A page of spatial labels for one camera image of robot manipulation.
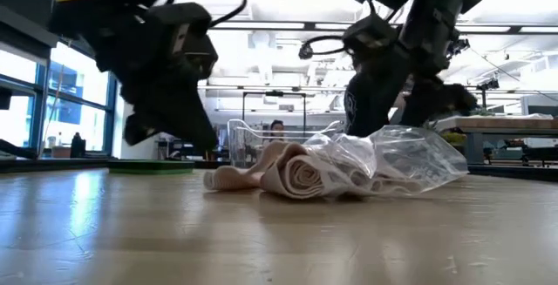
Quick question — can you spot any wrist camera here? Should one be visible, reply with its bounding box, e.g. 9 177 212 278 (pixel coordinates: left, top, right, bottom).
147 2 219 81
342 13 398 58

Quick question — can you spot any black gantry frame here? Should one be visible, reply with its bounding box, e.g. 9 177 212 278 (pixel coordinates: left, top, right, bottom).
242 89 308 123
466 78 500 110

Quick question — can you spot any grey metal-frame table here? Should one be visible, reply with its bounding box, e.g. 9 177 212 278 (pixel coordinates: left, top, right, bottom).
435 116 558 166

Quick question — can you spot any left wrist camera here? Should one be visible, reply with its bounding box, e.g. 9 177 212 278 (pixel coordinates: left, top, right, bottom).
147 2 219 81

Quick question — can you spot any clear plastic container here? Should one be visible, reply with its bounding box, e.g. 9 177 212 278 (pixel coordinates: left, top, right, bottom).
226 119 345 168

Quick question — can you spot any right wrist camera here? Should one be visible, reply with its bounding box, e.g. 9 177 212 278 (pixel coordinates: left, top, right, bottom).
342 13 398 58

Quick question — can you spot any person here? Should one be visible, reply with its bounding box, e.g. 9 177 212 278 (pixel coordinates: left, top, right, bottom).
343 73 409 138
268 119 287 145

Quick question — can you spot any black ceiling camera cluster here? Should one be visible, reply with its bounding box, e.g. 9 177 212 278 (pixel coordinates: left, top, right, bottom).
448 38 471 58

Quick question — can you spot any clear plastic bag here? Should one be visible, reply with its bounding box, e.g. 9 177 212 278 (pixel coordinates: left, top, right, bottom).
303 124 470 198

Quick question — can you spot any blue-framed window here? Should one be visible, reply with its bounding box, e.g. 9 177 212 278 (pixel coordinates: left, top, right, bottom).
0 40 118 158

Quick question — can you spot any white elastic bandage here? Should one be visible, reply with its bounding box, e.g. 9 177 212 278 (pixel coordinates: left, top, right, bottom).
202 139 419 200

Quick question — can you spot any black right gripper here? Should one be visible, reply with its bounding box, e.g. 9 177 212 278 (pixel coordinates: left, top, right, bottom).
364 0 479 137

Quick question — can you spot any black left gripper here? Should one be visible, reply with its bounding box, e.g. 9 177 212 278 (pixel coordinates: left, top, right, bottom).
93 10 219 153

